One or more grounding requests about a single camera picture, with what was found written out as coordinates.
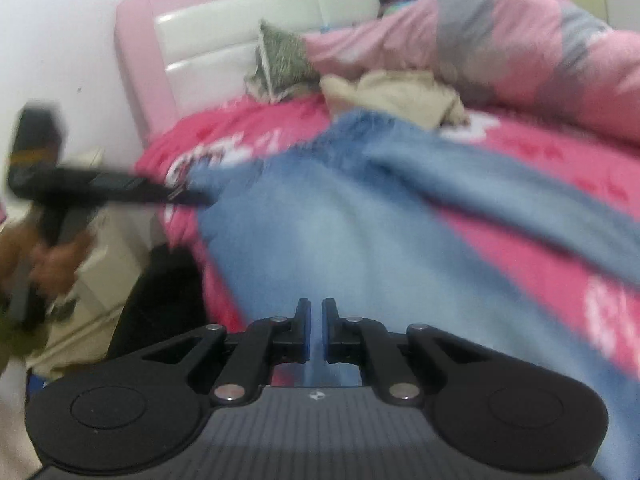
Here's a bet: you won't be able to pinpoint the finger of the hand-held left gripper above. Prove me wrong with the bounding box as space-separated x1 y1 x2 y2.
99 169 217 207

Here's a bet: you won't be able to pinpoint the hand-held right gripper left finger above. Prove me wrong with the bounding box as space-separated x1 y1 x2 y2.
141 298 312 407

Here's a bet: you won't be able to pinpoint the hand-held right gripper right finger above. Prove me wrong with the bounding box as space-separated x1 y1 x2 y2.
322 298 493 406

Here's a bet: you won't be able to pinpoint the blue jeans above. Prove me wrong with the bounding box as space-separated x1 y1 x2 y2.
187 109 640 397

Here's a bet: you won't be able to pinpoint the person's left hand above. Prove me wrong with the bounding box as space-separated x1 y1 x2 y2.
0 220 94 307

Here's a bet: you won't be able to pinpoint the cream bedside table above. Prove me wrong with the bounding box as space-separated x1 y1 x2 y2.
25 146 167 382

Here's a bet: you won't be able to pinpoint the pink and white headboard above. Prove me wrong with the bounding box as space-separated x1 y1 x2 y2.
114 0 402 147

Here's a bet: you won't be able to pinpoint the green leaf-patterned pillow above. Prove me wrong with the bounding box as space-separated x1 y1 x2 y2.
244 18 322 104

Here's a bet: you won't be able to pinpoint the beige crumpled cloth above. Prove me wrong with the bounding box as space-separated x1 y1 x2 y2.
319 69 472 132

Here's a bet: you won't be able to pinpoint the pink floral blanket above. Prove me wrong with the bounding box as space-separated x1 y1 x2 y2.
134 94 640 392

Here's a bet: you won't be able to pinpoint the pink and grey quilt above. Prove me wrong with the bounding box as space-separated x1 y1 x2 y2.
301 0 640 142

